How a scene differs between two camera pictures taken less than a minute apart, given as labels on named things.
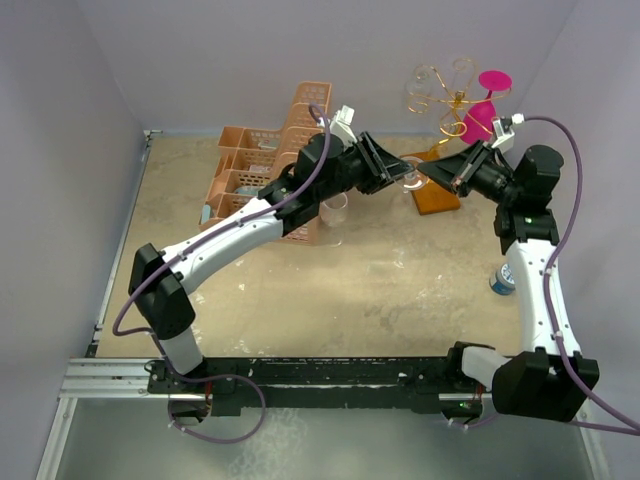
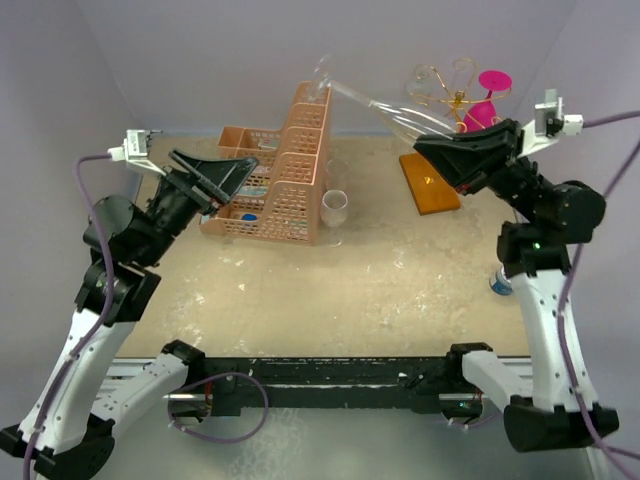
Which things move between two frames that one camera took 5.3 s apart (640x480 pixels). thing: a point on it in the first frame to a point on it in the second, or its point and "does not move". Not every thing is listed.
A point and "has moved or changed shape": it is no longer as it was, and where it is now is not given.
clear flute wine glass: (337, 202) has moved or changed shape
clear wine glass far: (420, 85) does not move
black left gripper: (390, 166) to (216, 180)
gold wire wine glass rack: (430, 86) does not move
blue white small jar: (503, 282) does not move
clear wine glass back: (415, 180) to (415, 125)
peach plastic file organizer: (249, 159) does not move
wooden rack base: (434, 197) does not move
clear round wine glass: (332, 212) does not move
